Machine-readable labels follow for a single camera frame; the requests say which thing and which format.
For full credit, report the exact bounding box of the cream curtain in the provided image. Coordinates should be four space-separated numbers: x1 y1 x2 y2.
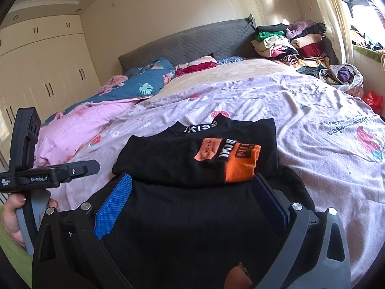
305 0 354 67

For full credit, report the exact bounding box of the blue floral quilt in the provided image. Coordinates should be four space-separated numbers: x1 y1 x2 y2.
42 58 175 124

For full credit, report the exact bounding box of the pile of folded clothes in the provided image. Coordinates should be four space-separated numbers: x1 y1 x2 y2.
251 20 339 77

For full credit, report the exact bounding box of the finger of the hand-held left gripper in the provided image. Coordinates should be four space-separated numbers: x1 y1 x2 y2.
61 160 101 185

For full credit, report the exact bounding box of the person's right hand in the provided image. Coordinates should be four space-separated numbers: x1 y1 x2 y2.
225 262 253 289

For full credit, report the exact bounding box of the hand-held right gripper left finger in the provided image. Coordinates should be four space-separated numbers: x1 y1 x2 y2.
32 173 134 289

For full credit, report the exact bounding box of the black sweater with orange cuffs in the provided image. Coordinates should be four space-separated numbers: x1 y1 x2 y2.
87 117 316 289

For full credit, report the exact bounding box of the pink quilt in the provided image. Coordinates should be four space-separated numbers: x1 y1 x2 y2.
34 96 154 167

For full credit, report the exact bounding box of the window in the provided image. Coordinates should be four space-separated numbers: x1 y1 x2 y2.
337 0 385 49

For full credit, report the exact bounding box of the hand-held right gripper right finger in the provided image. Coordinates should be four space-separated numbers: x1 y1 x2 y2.
251 173 351 289

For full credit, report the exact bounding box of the lilac strawberry print bedsheet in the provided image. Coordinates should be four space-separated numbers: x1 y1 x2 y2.
33 59 385 286

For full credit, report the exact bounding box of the cream wardrobe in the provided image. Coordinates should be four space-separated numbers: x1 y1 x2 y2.
0 16 101 169

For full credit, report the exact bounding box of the grey quilted headboard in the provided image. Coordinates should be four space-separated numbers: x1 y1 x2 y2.
118 14 259 74

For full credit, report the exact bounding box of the clothes heap on windowsill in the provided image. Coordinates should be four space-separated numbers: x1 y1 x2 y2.
350 26 385 70

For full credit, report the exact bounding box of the person's left hand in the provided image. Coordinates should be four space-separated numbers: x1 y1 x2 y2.
0 191 59 249

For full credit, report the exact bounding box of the blue patterned pillow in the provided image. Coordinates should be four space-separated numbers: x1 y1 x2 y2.
217 56 245 65

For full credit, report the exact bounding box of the red cloth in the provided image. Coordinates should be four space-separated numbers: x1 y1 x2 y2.
176 55 218 77

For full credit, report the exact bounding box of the floral bag with purple cloth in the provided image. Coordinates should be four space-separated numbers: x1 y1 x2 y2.
320 63 364 97

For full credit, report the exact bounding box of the red plastic bag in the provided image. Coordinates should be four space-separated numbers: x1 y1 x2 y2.
362 90 384 115

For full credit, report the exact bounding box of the yellow-green cloth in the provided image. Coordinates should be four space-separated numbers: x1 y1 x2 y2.
0 226 33 286

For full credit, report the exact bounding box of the cream blanket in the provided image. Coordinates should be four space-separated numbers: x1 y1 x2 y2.
156 59 301 97

